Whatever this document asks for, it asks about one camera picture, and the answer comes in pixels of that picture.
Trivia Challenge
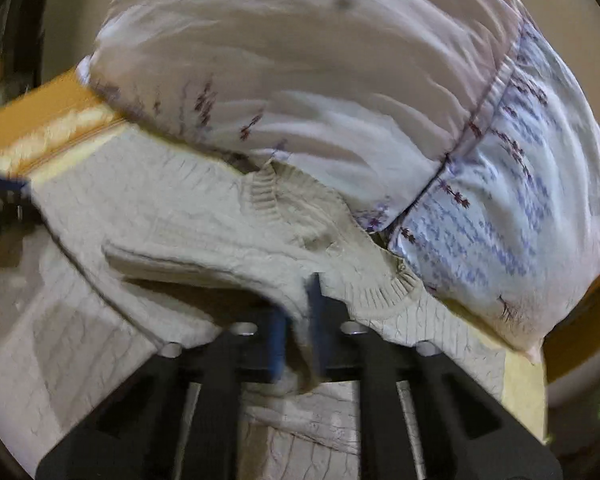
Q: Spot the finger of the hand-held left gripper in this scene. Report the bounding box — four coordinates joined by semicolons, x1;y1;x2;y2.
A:
0;170;40;237

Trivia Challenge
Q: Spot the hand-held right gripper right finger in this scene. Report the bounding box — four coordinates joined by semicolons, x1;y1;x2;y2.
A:
305;274;565;480

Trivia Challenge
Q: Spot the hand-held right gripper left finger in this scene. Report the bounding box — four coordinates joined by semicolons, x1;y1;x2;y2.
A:
35;306;296;480

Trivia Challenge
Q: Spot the beige cable-knit sweater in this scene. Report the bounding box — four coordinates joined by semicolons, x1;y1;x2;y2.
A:
0;125;512;480

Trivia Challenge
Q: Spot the pillow with blue lavender print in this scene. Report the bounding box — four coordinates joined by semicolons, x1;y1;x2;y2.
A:
387;0;600;363

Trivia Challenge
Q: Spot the white pillow with lavender sprigs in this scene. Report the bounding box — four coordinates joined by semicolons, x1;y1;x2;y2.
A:
77;0;525;233

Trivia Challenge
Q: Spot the wooden bed frame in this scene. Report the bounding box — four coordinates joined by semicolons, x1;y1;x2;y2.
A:
544;280;600;386

